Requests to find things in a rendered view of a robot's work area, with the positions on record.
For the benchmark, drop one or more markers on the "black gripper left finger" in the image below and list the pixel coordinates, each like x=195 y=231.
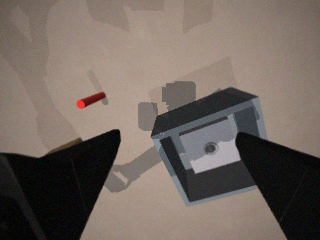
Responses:
x=57 y=192

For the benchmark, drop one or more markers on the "red cylinder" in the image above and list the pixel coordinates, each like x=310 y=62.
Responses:
x=90 y=100

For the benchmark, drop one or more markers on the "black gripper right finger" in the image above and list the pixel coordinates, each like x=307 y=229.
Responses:
x=289 y=181

